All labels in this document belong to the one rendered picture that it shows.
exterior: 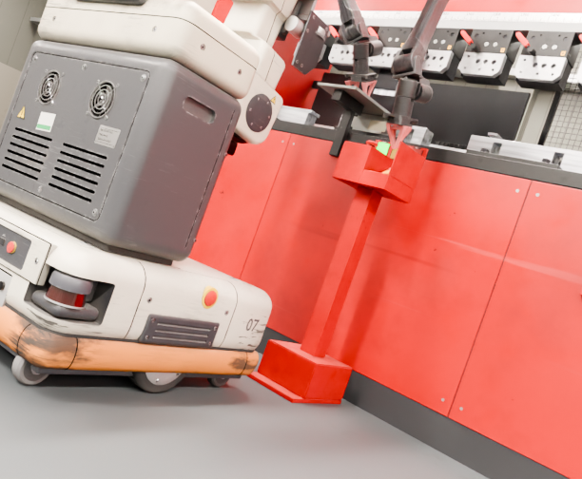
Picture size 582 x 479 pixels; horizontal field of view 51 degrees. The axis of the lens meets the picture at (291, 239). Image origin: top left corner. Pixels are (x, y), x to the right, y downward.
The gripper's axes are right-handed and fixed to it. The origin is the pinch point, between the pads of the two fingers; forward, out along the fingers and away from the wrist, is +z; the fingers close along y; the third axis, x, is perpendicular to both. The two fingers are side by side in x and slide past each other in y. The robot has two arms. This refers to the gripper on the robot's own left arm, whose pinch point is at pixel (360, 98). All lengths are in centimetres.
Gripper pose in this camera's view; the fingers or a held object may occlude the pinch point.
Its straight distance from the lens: 233.5
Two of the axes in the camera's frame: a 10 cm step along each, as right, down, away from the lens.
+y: -7.3, -2.4, 6.4
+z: 0.3, 9.2, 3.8
